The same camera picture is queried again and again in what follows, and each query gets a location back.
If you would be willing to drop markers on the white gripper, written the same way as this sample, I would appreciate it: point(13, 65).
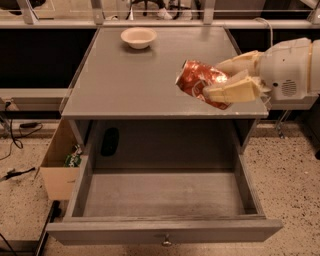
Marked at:
point(285, 69)

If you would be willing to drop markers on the crushed red coke can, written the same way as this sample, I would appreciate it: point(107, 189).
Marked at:
point(195, 76)

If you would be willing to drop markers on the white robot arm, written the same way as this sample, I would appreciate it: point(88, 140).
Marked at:
point(315, 73)

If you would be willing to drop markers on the open grey top drawer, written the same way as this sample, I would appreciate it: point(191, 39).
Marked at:
point(140, 207)

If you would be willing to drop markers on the metal drawer knob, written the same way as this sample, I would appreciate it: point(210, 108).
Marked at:
point(166, 242)

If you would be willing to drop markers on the white paper bowl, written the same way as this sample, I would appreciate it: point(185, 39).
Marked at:
point(139, 37)

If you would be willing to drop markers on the grey wooden cabinet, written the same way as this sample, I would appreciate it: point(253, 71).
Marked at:
point(126, 106)

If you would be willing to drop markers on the green chip bag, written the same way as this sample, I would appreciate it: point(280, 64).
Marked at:
point(74, 158)

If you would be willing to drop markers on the brown cardboard box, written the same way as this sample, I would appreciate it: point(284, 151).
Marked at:
point(59, 179)

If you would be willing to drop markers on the black tool on floor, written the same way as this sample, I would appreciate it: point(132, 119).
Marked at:
point(13, 173)

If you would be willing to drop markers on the grey metal rail frame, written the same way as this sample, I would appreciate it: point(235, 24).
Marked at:
point(233, 14)

